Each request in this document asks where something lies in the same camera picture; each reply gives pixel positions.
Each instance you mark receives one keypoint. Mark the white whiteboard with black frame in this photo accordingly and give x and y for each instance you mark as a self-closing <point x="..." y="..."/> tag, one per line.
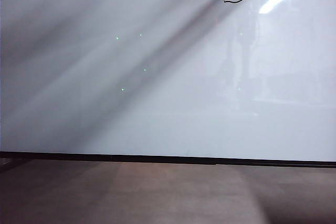
<point x="157" y="77"/>

